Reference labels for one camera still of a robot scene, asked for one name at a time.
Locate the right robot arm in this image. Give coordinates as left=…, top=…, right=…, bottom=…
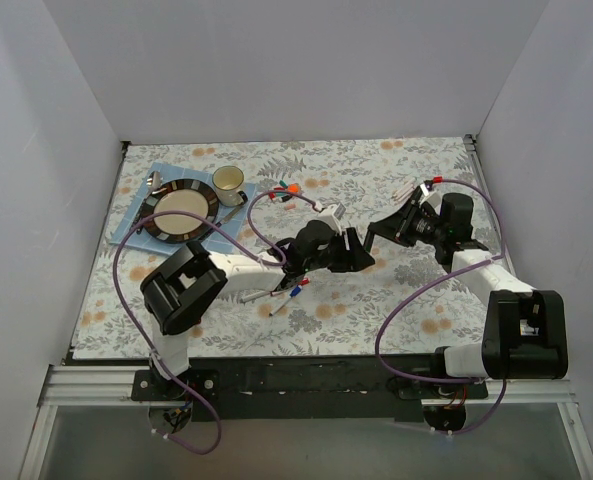
left=364, top=190, right=568, bottom=398

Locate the steel spoon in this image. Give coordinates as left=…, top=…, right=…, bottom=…
left=131, top=170, right=162, bottom=227

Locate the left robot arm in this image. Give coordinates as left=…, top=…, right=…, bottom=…
left=140, top=220, right=375, bottom=400

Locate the blue tiled placemat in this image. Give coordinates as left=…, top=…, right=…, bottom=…
left=109, top=162, right=249, bottom=256

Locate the cream enamel mug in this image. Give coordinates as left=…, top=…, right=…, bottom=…
left=212, top=166, right=247, bottom=207

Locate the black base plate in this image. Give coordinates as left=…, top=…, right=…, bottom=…
left=130, top=357, right=490, bottom=424

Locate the blue capped white pen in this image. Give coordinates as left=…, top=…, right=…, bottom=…
left=269, top=292, right=301, bottom=317

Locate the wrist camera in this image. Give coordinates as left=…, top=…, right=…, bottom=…
left=419, top=176, right=443, bottom=209
left=317, top=203, right=346, bottom=235

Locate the black rimmed dinner plate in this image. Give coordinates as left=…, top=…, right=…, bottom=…
left=139, top=178, right=220, bottom=244

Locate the aluminium frame rail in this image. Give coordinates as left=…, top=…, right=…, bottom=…
left=21, top=357, right=593, bottom=479

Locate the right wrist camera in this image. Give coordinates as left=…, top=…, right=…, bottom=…
left=419, top=176, right=443, bottom=209

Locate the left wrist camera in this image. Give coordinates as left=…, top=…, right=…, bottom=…
left=317, top=203, right=346, bottom=235

